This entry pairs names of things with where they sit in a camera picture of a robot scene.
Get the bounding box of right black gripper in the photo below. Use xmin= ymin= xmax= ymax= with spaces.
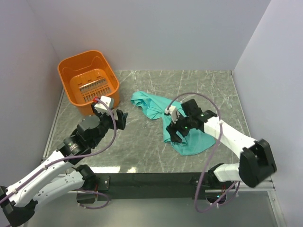
xmin=166 ymin=111 xmax=193 ymax=143

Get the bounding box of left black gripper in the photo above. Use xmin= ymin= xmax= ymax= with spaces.
xmin=91 ymin=103 xmax=128 ymax=147

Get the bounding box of teal t-shirt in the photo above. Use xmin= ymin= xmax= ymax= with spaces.
xmin=130 ymin=91 xmax=215 ymax=156

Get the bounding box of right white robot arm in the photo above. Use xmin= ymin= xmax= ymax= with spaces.
xmin=164 ymin=99 xmax=277 ymax=189

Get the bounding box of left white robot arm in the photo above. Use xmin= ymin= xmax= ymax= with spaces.
xmin=0 ymin=104 xmax=128 ymax=227

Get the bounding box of orange plastic basket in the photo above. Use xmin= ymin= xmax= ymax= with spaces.
xmin=57 ymin=50 xmax=120 ymax=116

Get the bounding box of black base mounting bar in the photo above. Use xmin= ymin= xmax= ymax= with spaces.
xmin=76 ymin=172 xmax=236 ymax=205

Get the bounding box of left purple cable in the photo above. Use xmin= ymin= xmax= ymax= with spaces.
xmin=0 ymin=99 xmax=117 ymax=209

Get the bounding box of purple cable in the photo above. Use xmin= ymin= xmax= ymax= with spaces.
xmin=165 ymin=92 xmax=241 ymax=213
xmin=0 ymin=99 xmax=117 ymax=209

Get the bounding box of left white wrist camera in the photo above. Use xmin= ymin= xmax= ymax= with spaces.
xmin=92 ymin=96 xmax=114 ymax=114

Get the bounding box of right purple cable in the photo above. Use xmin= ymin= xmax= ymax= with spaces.
xmin=165 ymin=92 xmax=241 ymax=213

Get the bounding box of aluminium frame rail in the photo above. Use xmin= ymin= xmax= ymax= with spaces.
xmin=41 ymin=88 xmax=64 ymax=162

